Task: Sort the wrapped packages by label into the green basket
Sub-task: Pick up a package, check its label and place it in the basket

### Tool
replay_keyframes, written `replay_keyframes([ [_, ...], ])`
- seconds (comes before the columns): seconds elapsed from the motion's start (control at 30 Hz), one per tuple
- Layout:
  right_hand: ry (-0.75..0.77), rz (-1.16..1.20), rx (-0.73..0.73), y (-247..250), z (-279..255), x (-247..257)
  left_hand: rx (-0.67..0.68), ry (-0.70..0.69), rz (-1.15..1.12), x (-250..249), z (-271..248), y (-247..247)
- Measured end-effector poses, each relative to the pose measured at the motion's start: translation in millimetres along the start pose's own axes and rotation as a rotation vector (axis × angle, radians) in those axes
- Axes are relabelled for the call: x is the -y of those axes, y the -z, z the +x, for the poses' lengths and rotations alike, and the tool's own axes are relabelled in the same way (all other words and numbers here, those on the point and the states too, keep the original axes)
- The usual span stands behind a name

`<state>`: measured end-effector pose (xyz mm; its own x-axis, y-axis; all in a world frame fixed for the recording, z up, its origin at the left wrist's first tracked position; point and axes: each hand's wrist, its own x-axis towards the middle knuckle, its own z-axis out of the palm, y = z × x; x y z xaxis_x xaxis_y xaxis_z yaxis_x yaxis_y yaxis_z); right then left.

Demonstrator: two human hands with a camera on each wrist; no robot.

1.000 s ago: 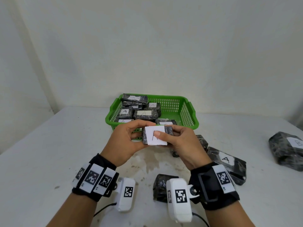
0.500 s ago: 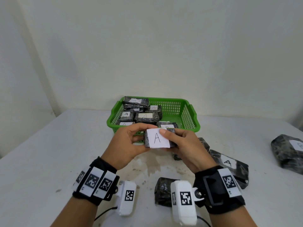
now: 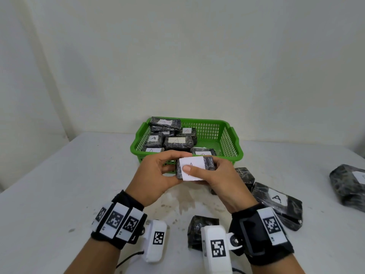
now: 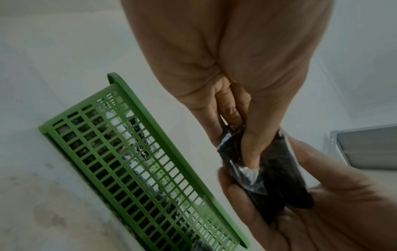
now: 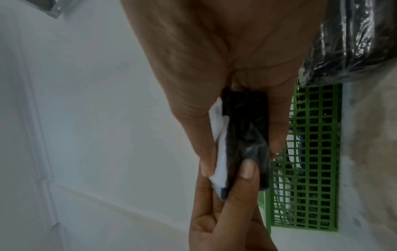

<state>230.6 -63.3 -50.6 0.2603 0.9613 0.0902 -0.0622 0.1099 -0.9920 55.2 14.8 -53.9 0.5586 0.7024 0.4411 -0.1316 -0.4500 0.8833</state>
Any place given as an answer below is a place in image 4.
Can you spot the person's right hand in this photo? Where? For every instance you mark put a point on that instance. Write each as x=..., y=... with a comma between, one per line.
x=341, y=215

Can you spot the person's left hand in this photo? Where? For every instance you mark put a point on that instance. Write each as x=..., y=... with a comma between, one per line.
x=232, y=49

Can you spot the long black packet labelled A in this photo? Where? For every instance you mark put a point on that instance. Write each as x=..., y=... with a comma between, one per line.
x=279, y=171

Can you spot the green plastic basket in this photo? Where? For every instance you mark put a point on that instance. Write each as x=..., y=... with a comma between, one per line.
x=167, y=147

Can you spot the black packets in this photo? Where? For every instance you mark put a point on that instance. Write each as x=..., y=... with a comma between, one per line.
x=139, y=144

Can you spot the white metal shelf rack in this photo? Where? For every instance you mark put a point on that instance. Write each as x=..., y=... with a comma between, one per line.
x=366, y=147

